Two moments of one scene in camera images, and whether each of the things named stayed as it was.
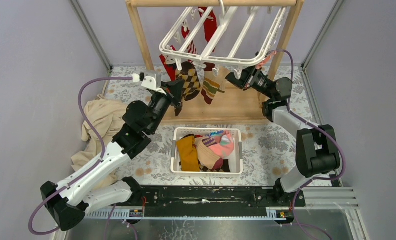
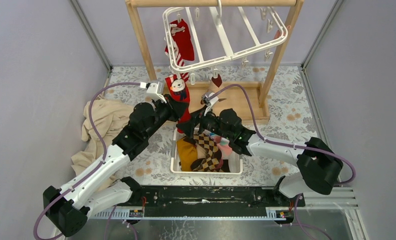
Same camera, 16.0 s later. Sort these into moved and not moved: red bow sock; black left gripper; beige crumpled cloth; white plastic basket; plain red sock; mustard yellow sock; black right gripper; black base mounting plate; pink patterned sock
Moved: black left gripper; red bow sock; plain red sock; black right gripper
Not moved: beige crumpled cloth; pink patterned sock; white plastic basket; mustard yellow sock; black base mounting plate
